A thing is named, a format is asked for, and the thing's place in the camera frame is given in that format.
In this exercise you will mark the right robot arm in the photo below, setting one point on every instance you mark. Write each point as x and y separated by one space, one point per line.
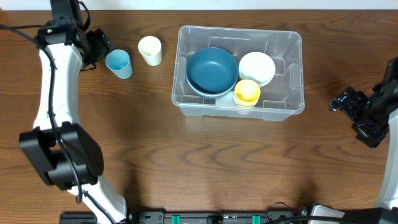
385 207

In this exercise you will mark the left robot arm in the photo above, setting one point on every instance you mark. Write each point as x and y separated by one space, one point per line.
60 150

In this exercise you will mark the cream paper cup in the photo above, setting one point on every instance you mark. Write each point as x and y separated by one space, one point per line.
150 48

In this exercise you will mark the light blue paper cup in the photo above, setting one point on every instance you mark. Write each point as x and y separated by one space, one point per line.
119 62

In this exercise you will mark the white small bowl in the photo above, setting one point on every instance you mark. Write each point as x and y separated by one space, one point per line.
258 67

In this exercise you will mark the clear plastic storage bin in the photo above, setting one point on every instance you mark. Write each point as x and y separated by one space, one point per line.
279 99

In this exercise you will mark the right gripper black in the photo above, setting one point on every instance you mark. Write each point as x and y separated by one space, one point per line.
355 111

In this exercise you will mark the large cream bowl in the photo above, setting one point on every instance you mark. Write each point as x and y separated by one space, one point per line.
210 96

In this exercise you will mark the yellow cup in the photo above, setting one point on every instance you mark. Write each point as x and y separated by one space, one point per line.
246 93

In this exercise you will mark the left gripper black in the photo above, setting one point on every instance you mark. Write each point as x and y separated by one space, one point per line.
100 45

